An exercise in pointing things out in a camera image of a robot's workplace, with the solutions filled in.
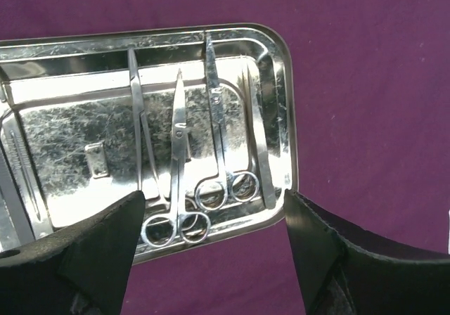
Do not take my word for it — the purple surgical drape cloth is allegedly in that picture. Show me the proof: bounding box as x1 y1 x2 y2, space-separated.
0 0 450 315

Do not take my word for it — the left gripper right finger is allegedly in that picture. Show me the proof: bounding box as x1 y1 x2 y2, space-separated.
283 190 449 314

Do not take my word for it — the stainless steel instrument tray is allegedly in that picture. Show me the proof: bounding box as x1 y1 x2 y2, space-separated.
1 24 298 262

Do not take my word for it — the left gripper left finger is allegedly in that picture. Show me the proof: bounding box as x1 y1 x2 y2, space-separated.
1 191 146 314

